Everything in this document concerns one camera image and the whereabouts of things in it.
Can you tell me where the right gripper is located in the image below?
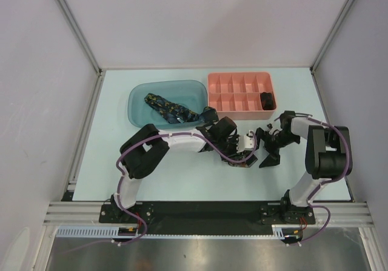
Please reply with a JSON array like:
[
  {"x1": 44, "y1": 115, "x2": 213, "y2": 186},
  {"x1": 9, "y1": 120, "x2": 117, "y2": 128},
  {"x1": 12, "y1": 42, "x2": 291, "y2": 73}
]
[{"x1": 254, "y1": 127, "x2": 301, "y2": 168}]

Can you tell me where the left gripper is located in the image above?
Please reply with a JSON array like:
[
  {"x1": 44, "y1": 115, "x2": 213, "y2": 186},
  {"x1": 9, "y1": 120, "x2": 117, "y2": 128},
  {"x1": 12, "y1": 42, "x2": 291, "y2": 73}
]
[{"x1": 215, "y1": 135, "x2": 244, "y2": 162}]

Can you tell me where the orange floral tie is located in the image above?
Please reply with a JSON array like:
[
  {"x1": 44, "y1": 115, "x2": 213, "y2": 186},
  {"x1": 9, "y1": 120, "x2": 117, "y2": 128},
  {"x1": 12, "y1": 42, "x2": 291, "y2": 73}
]
[{"x1": 227, "y1": 151, "x2": 258, "y2": 168}]

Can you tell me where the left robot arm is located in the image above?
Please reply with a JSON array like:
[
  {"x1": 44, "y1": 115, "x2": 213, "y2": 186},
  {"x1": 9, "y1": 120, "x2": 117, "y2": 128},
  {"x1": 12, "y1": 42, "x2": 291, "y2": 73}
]
[{"x1": 112, "y1": 117, "x2": 256, "y2": 222}]

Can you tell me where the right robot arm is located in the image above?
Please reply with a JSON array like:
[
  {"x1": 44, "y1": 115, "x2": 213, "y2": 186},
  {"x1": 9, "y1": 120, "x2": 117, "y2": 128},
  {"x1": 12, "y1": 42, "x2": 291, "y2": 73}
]
[{"x1": 255, "y1": 111, "x2": 353, "y2": 224}]

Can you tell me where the rolled dark tie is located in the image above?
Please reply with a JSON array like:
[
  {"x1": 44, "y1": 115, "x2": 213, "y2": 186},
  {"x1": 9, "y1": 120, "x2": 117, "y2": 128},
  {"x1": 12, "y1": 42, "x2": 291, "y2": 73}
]
[{"x1": 260, "y1": 92, "x2": 276, "y2": 110}]

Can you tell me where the pink compartment organizer tray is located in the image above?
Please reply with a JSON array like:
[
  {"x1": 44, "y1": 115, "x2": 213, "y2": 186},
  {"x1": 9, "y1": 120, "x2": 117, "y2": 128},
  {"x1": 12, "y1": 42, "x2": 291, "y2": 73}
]
[{"x1": 207, "y1": 72, "x2": 276, "y2": 120}]

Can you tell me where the navy yellow patterned tie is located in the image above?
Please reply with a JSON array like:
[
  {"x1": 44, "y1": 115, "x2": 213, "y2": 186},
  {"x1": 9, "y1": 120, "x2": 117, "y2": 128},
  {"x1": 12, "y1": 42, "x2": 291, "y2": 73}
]
[{"x1": 144, "y1": 93, "x2": 219, "y2": 124}]

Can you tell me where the teal plastic bin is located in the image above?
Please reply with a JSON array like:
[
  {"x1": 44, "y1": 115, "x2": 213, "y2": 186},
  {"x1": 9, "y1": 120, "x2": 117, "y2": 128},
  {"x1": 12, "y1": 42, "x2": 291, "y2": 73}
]
[{"x1": 127, "y1": 80, "x2": 207, "y2": 130}]

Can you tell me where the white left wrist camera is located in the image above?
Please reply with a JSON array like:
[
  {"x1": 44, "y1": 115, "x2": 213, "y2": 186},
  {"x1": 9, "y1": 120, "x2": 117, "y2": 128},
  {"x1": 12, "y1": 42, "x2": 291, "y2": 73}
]
[{"x1": 236, "y1": 131, "x2": 257, "y2": 153}]

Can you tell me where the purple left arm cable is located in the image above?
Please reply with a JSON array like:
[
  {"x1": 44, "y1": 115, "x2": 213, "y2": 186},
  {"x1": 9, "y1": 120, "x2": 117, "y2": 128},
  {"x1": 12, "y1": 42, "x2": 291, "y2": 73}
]
[{"x1": 115, "y1": 133, "x2": 258, "y2": 220}]

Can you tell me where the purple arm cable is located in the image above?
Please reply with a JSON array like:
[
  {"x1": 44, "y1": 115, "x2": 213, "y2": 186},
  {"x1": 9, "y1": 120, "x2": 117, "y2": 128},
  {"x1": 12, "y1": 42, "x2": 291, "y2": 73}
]
[
  {"x1": 115, "y1": 133, "x2": 258, "y2": 220},
  {"x1": 274, "y1": 112, "x2": 355, "y2": 247}
]

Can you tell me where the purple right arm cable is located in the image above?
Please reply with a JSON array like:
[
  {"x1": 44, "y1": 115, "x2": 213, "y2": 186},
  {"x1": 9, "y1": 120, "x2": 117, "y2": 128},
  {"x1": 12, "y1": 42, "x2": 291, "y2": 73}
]
[{"x1": 274, "y1": 112, "x2": 355, "y2": 247}]

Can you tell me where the left corner aluminium post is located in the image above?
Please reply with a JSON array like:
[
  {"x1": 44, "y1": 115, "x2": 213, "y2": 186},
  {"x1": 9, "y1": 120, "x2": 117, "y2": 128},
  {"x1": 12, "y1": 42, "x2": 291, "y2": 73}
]
[{"x1": 45, "y1": 0, "x2": 102, "y2": 76}]

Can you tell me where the corner aluminium post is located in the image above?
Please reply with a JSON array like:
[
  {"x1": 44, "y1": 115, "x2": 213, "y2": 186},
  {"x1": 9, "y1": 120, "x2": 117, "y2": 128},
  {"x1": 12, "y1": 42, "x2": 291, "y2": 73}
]
[
  {"x1": 310, "y1": 0, "x2": 356, "y2": 75},
  {"x1": 45, "y1": 0, "x2": 102, "y2": 76}
]

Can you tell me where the right corner aluminium post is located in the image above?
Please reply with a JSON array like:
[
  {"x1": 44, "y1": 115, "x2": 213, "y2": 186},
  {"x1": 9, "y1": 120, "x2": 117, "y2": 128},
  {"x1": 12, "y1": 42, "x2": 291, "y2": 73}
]
[{"x1": 310, "y1": 0, "x2": 356, "y2": 75}]

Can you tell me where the aluminium frame rail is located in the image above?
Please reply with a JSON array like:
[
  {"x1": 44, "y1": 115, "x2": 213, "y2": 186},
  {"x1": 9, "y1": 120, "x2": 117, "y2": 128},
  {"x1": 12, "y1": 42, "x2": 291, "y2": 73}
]
[{"x1": 43, "y1": 201, "x2": 374, "y2": 227}]

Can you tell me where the white cable duct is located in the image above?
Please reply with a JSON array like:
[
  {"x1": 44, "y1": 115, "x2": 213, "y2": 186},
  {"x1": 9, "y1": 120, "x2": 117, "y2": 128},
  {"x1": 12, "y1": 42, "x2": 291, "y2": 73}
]
[{"x1": 56, "y1": 226, "x2": 301, "y2": 239}]

